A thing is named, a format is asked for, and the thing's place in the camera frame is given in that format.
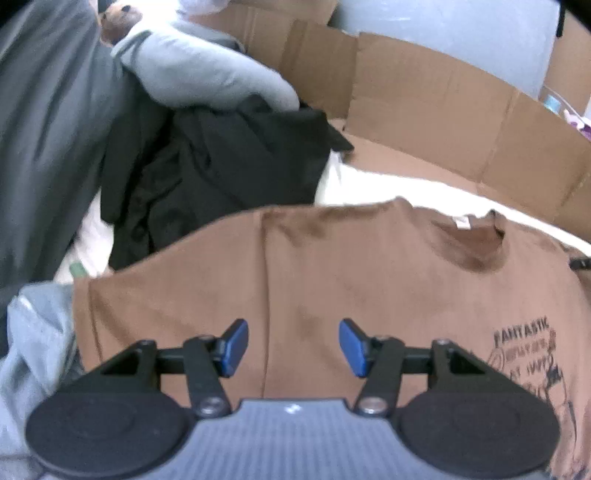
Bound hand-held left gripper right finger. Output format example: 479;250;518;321
339;318;490;418

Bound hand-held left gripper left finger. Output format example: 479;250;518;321
99;318;250;420

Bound brown t-shirt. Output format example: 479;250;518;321
73;198;591;480

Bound white printed bedsheet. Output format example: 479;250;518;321
54;154;591;282

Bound black garment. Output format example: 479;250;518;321
100;97;355;271

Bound light blue jeans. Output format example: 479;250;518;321
0;281;88;480

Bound brown cardboard sheet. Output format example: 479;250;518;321
217;0;591;245

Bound light grey sweatshirt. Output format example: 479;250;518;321
111;21;300;112

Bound dark grey garment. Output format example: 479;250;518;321
0;0;132;296

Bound clear plastic bag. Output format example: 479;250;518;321
178;0;232;17

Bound brown plush toy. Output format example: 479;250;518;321
99;2;144;44

